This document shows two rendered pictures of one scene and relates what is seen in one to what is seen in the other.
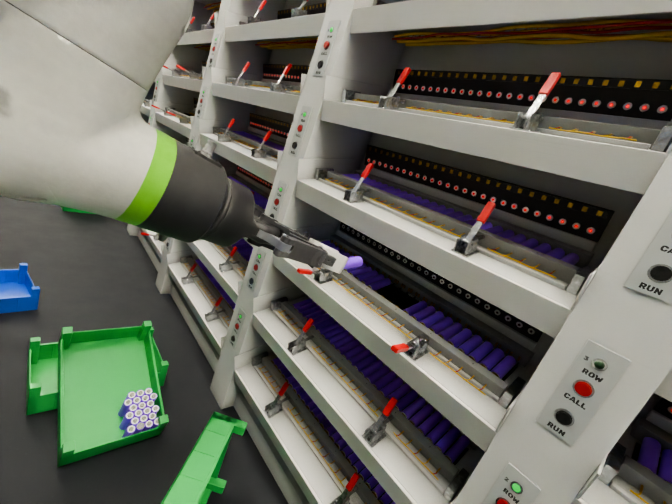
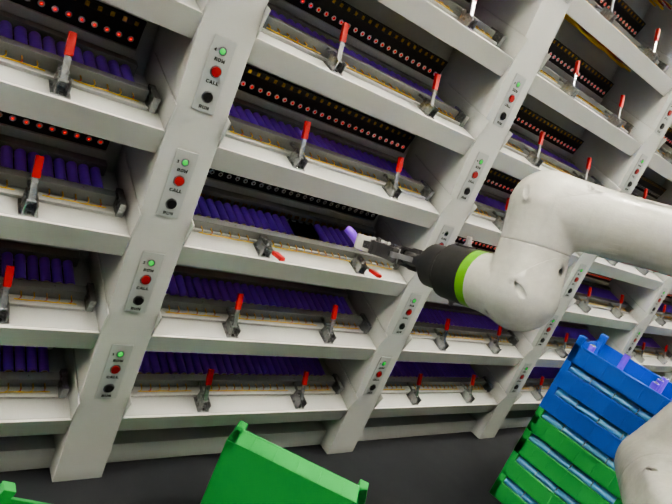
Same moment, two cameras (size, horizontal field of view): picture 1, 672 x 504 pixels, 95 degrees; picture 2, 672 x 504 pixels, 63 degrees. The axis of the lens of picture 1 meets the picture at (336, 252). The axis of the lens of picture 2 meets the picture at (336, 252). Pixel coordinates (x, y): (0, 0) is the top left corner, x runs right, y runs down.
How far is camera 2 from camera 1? 1.14 m
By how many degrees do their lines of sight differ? 80
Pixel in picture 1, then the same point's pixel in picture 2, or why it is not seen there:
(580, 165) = (450, 141)
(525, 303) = (423, 217)
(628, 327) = (455, 214)
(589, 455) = not seen: hidden behind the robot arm
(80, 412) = not seen: outside the picture
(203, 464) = (286, 457)
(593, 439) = not seen: hidden behind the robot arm
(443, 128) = (391, 108)
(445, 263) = (386, 206)
